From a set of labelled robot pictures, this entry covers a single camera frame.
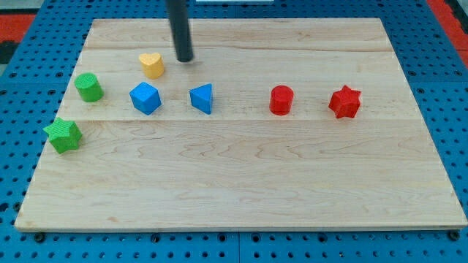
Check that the yellow heart block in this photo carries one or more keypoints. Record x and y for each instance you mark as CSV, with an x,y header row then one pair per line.
x,y
152,65

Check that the light wooden board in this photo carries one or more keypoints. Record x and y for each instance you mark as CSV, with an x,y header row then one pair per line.
x,y
242,168

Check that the blue triangle block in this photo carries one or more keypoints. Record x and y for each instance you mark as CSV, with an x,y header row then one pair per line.
x,y
202,98

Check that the red cylinder block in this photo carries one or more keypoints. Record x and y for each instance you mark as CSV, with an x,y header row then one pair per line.
x,y
281,100

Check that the blue cube block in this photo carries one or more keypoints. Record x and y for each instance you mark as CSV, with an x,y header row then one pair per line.
x,y
145,98

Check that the red star block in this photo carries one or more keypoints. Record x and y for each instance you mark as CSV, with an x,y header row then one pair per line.
x,y
345,103

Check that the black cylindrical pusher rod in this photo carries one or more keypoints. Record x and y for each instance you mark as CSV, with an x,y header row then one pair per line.
x,y
177,13

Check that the green cylinder block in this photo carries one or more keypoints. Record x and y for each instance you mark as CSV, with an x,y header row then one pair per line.
x,y
88,87

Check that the green star block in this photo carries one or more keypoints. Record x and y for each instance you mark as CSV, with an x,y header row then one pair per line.
x,y
63,135

